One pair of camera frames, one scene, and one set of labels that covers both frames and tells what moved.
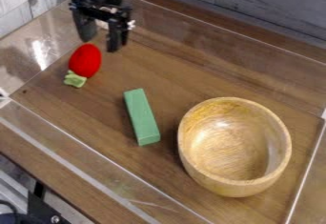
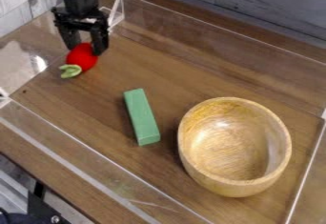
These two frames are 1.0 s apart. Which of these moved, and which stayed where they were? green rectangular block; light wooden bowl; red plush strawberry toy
Moved: red plush strawberry toy
Stayed: light wooden bowl; green rectangular block
